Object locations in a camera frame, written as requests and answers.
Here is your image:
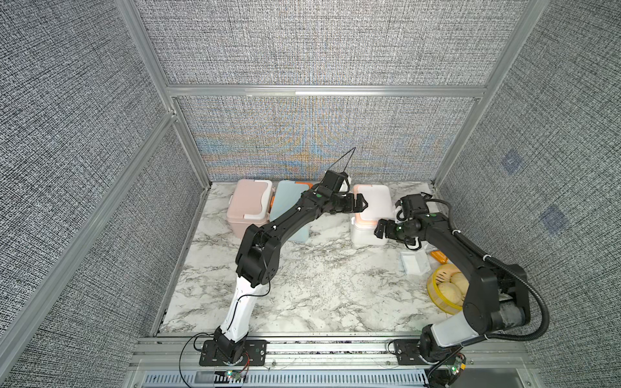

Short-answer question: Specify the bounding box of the white pink medicine chest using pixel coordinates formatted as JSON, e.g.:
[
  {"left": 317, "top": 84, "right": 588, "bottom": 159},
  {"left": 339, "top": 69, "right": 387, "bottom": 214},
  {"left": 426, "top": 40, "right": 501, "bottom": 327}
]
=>
[{"left": 350, "top": 184, "right": 396, "bottom": 247}]

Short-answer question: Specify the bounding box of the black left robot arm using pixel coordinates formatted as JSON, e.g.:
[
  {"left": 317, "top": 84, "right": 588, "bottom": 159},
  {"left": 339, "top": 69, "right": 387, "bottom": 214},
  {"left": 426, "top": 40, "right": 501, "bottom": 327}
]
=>
[{"left": 213, "top": 170, "right": 369, "bottom": 365}]

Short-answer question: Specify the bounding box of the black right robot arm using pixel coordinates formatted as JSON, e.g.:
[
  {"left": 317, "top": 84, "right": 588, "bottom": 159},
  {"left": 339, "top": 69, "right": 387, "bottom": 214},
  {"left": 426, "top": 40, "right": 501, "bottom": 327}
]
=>
[{"left": 375, "top": 194, "right": 551, "bottom": 365}]

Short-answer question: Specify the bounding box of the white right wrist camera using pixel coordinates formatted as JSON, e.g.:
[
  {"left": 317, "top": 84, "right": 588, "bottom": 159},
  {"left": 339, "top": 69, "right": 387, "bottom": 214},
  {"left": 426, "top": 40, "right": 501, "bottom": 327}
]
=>
[{"left": 396, "top": 194, "right": 429, "bottom": 221}]

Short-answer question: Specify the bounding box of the blue orange medicine box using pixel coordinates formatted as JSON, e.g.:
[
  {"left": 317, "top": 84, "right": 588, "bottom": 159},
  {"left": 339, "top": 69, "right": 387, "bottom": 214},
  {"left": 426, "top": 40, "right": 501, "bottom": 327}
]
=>
[{"left": 269, "top": 180, "right": 312, "bottom": 243}]

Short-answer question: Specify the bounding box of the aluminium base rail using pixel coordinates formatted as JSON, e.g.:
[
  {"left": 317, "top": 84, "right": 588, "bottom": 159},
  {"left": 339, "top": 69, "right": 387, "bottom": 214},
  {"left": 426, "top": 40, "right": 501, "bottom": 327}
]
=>
[{"left": 122, "top": 332, "right": 544, "bottom": 387}]

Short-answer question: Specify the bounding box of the clear plastic gauze box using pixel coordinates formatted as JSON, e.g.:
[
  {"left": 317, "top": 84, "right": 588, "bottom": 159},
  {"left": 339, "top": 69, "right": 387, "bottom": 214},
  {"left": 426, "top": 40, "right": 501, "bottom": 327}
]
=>
[{"left": 400, "top": 251, "right": 431, "bottom": 276}]

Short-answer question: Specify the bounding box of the orange plastic toy piece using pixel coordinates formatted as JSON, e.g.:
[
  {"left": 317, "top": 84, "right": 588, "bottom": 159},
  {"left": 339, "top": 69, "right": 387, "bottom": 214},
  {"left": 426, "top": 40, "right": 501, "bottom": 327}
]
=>
[{"left": 430, "top": 250, "right": 449, "bottom": 264}]

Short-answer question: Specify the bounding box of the pink white medicine box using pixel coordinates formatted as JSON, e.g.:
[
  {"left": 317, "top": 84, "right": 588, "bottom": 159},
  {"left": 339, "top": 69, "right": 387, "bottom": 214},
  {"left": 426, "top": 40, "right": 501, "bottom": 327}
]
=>
[{"left": 226, "top": 179, "right": 273, "bottom": 239}]

